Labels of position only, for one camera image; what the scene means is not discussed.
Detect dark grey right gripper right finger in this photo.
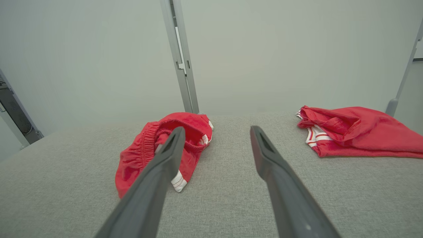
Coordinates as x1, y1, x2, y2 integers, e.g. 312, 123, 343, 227
250, 126, 341, 238

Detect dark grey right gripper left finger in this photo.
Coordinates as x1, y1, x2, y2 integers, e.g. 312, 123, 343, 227
94, 127, 186, 238

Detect red shorts with white trim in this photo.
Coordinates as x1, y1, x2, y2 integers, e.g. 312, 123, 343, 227
115, 112, 214, 199

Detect red number 23 basketball jersey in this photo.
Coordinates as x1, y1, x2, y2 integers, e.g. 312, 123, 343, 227
296, 105, 423, 159

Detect grey fabric sofa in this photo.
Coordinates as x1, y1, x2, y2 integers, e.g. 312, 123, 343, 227
0, 112, 423, 238

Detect grey double partition post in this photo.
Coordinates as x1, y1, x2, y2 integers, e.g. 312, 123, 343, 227
160, 0, 200, 114

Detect single grey partition post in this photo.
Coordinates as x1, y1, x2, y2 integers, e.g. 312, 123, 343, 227
385, 18, 423, 117

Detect grey partition frame with rail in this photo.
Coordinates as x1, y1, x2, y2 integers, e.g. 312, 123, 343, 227
0, 69, 44, 149

